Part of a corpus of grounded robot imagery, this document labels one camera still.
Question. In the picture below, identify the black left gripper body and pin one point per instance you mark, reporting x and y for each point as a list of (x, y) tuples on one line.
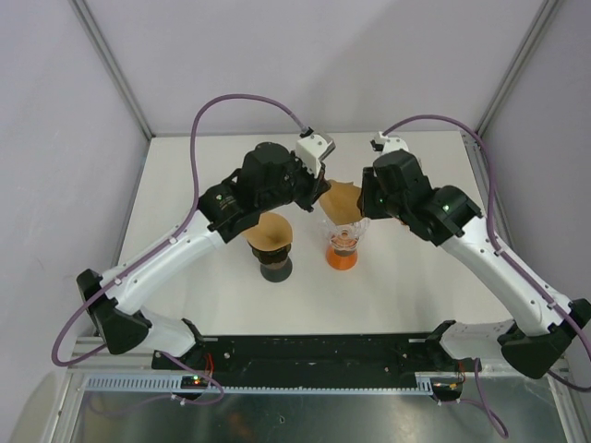
[(298, 185)]

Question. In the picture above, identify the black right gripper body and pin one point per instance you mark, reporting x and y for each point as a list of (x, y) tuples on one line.
[(377, 204)]

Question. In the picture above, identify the brown paper coffee filter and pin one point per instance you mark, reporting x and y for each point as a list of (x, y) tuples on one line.
[(272, 232)]

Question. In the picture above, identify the olive green plastic dripper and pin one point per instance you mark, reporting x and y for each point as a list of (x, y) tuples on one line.
[(271, 257)]

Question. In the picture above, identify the orange liquid glass beaker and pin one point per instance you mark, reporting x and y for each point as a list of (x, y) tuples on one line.
[(341, 253)]

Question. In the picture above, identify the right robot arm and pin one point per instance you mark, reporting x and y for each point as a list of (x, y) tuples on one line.
[(543, 322)]

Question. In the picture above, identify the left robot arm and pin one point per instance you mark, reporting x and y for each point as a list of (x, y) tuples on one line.
[(270, 176)]

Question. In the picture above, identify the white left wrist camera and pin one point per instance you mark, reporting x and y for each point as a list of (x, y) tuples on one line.
[(312, 149)]

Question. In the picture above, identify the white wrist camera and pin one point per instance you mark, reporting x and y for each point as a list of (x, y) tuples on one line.
[(383, 144), (312, 149)]

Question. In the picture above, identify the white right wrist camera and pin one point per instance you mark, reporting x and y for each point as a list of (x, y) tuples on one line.
[(383, 144)]

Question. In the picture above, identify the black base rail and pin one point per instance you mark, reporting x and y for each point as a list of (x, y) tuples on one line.
[(342, 363)]

